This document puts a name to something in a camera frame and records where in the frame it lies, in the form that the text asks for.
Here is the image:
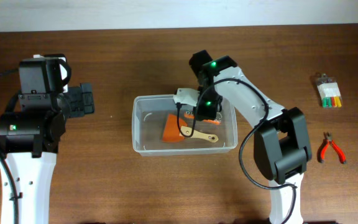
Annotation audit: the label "orange scraper with wooden handle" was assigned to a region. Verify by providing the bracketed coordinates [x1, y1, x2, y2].
[162, 114, 219, 143]

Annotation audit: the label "clear plastic container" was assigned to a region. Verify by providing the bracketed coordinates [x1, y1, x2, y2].
[132, 95, 238, 156]

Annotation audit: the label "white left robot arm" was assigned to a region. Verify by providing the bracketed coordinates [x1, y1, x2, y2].
[0, 54, 95, 223]

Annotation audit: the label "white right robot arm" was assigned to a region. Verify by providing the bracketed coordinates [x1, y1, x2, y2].
[189, 50, 312, 223]

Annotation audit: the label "clear pack of coloured pieces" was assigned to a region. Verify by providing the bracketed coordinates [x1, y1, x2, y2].
[316, 73, 342, 108]

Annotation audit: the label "red handled pliers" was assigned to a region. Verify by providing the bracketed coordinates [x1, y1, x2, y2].
[318, 131, 347, 165]

